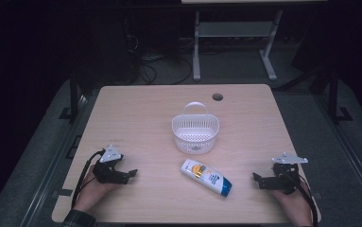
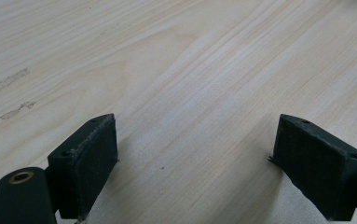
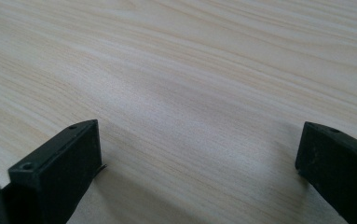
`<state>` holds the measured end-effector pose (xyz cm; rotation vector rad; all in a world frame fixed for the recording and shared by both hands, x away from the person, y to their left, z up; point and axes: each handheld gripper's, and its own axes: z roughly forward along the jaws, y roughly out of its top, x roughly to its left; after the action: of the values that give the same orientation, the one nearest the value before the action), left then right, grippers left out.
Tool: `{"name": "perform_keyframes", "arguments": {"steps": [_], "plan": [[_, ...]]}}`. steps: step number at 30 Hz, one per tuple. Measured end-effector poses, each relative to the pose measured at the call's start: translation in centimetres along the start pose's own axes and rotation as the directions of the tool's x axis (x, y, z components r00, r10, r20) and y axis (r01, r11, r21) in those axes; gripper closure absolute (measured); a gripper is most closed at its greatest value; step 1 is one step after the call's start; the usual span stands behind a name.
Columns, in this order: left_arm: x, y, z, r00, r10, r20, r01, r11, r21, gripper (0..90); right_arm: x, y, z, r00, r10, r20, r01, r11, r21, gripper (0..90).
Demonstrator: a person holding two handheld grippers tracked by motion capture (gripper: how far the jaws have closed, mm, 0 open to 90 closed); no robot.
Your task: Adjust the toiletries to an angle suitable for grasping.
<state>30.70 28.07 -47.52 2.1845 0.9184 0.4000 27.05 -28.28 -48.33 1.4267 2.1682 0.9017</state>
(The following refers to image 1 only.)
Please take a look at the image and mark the white shampoo bottle blue cap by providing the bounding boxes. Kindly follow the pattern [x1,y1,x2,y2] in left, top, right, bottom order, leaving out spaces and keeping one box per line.
[180,158,233,198]

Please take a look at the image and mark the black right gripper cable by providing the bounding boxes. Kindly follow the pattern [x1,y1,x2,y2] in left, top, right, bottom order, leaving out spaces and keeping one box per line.
[279,164,319,227]

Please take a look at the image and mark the white metal desk frame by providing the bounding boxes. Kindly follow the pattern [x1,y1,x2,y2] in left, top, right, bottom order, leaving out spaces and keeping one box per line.
[181,0,328,82]

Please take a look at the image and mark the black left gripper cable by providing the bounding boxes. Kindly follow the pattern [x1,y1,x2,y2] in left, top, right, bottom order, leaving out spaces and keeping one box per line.
[70,149,107,209]

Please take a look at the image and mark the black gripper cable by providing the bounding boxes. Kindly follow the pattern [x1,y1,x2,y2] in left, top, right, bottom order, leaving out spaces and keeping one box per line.
[279,164,319,227]
[70,149,107,209]

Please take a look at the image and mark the white plastic basket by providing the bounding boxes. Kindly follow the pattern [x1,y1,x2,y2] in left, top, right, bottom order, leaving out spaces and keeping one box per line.
[171,101,220,155]

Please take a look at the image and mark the person's left hand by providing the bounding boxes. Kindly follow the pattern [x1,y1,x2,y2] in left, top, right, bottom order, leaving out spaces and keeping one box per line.
[73,165,120,214]

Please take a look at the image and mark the black floor cables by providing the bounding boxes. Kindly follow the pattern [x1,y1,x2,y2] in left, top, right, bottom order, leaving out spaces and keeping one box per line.
[126,32,195,86]

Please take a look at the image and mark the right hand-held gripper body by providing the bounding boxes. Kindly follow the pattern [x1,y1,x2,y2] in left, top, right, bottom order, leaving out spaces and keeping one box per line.
[270,151,309,196]

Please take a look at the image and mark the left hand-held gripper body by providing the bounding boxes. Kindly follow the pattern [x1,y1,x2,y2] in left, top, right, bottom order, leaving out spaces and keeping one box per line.
[92,144,130,185]

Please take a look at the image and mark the black metal post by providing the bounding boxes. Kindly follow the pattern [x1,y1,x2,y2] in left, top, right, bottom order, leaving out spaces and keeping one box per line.
[59,70,80,121]
[327,67,353,125]

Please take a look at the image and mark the metal floor rail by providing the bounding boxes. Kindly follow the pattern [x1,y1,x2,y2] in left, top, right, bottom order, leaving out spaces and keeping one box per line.
[19,94,90,227]
[314,94,362,218]

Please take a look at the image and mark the person's right hand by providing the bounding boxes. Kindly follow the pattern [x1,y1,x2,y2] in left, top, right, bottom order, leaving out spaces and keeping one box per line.
[267,181,314,227]

